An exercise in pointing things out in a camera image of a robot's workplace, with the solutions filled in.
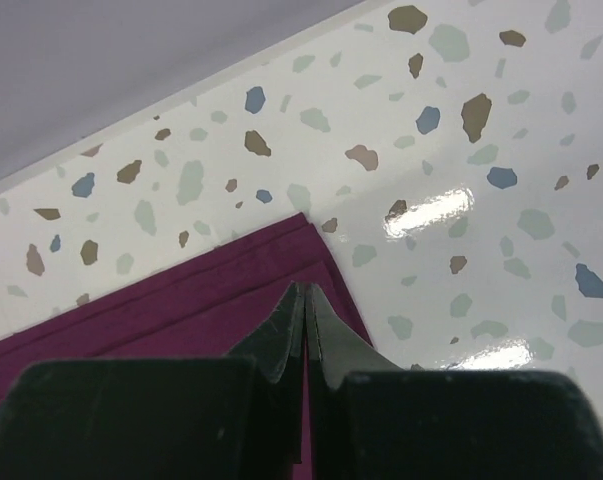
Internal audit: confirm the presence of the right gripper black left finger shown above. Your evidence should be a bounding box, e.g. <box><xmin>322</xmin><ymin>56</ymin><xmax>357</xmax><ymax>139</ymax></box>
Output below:
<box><xmin>0</xmin><ymin>284</ymin><xmax>306</xmax><ymax>479</ymax></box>

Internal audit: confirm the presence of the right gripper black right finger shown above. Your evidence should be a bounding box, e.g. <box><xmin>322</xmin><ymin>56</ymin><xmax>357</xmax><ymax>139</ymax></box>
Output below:
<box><xmin>305</xmin><ymin>285</ymin><xmax>603</xmax><ymax>479</ymax></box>

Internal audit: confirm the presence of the maroon surgical cloth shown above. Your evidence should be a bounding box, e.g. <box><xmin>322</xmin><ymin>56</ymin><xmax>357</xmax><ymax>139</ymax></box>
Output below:
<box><xmin>0</xmin><ymin>214</ymin><xmax>368</xmax><ymax>479</ymax></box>

